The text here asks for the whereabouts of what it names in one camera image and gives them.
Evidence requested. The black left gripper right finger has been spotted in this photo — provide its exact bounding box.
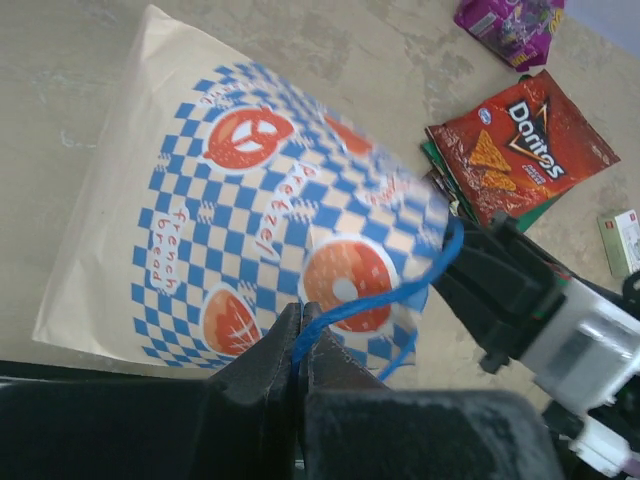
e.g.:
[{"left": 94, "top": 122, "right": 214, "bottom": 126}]
[{"left": 298, "top": 304, "right": 564, "bottom": 479}]

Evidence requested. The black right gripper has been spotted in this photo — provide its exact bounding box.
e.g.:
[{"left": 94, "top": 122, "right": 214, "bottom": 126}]
[{"left": 434, "top": 213, "right": 570, "bottom": 374}]

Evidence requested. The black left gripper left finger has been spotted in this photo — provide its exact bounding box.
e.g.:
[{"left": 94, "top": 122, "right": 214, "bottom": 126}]
[{"left": 1, "top": 303, "right": 301, "bottom": 479}]

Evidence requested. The green snack box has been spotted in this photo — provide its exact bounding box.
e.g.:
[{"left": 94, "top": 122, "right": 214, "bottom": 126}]
[{"left": 420, "top": 140, "right": 558, "bottom": 233}]

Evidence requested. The red snack packet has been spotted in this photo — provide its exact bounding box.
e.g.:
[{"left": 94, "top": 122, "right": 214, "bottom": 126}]
[{"left": 426, "top": 70, "right": 620, "bottom": 225}]

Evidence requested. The purple candy snack bag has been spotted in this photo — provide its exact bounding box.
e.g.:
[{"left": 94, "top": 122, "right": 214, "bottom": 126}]
[{"left": 454, "top": 0, "right": 565, "bottom": 72}]

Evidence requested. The blue checkered paper bag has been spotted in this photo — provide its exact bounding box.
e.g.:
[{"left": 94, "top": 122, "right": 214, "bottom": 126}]
[{"left": 33, "top": 6, "right": 448, "bottom": 370}]

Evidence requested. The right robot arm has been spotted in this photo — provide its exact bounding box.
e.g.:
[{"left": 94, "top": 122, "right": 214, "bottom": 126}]
[{"left": 434, "top": 213, "right": 639, "bottom": 479}]

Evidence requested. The small green white box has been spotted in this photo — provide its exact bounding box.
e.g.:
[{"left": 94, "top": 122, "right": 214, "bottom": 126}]
[{"left": 597, "top": 209, "right": 639, "bottom": 279}]

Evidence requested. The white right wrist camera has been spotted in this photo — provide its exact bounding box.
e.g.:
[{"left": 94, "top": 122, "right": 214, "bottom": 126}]
[{"left": 520, "top": 279, "right": 639, "bottom": 415}]

